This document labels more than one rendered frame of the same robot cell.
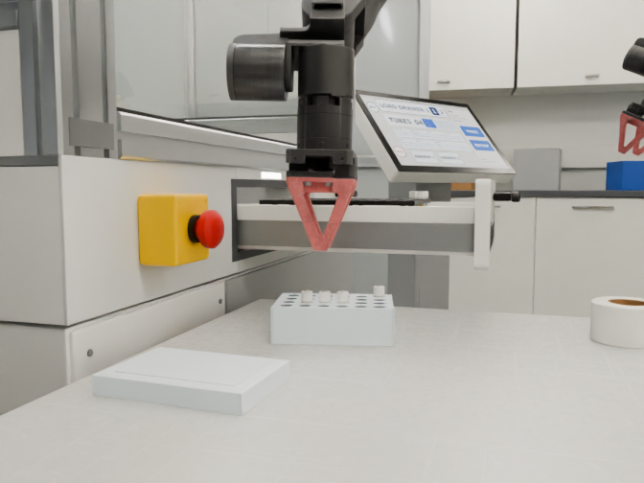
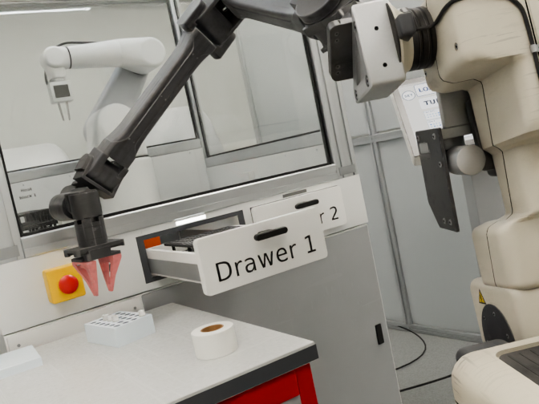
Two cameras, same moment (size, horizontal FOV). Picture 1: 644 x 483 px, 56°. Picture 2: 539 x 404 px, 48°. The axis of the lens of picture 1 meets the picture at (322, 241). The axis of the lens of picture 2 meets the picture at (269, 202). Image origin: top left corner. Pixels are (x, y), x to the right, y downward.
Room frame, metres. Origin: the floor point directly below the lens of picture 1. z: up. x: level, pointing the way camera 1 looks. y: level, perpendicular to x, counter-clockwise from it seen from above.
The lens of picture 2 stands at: (-0.01, -1.06, 1.06)
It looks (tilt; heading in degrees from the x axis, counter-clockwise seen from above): 5 degrees down; 42
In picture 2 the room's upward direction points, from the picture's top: 12 degrees counter-clockwise
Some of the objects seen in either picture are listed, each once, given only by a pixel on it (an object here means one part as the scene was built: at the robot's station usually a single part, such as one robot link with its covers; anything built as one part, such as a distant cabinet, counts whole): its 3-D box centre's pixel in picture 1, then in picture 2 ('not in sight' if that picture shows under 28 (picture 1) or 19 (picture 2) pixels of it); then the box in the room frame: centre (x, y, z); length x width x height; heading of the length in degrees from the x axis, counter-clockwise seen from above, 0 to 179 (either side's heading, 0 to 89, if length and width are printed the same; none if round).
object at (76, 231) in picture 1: (43, 212); (145, 238); (1.13, 0.52, 0.87); 1.02 x 0.95 x 0.14; 163
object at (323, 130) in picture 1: (324, 135); (91, 235); (0.63, 0.00, 0.97); 0.10 x 0.07 x 0.07; 174
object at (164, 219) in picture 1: (177, 228); (64, 283); (0.63, 0.15, 0.88); 0.07 x 0.05 x 0.07; 163
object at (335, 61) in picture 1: (320, 75); (83, 204); (0.63, 0.00, 1.03); 0.07 x 0.06 x 0.07; 88
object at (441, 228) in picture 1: (344, 223); (218, 250); (0.92, -0.03, 0.86); 0.40 x 0.26 x 0.06; 73
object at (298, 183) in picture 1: (322, 204); (97, 271); (0.63, 0.00, 0.90); 0.07 x 0.07 x 0.09; 84
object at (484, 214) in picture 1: (486, 218); (264, 248); (0.86, -0.23, 0.87); 0.29 x 0.02 x 0.11; 163
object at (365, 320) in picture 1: (333, 317); (119, 328); (0.64, -0.01, 0.78); 0.12 x 0.08 x 0.04; 85
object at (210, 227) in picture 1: (206, 229); (67, 284); (0.62, 0.12, 0.88); 0.04 x 0.03 x 0.04; 163
